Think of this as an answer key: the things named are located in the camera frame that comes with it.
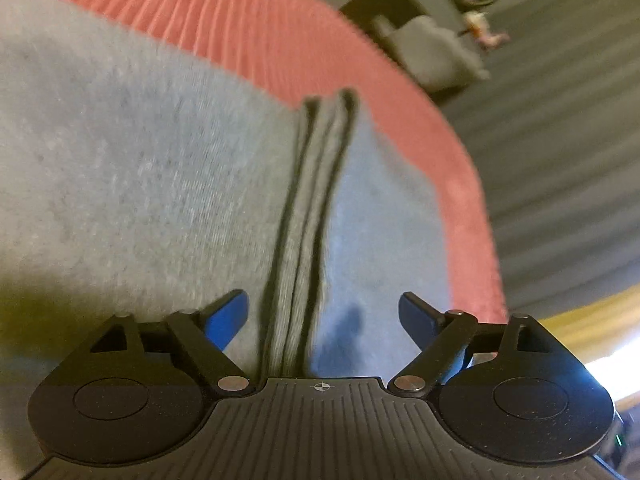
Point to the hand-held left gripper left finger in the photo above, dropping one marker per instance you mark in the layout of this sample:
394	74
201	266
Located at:
229	316

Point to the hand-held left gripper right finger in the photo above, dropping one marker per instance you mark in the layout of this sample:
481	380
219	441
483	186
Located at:
414	317

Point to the grey pants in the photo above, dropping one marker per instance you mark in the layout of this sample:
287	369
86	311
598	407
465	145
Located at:
150	185

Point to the pale upholstered chair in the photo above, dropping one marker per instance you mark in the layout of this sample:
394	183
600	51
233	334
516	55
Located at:
435	52

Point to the pink ribbed blanket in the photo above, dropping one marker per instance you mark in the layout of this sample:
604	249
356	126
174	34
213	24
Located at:
280	35

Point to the pink toy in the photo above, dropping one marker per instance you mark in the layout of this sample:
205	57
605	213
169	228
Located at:
482	27

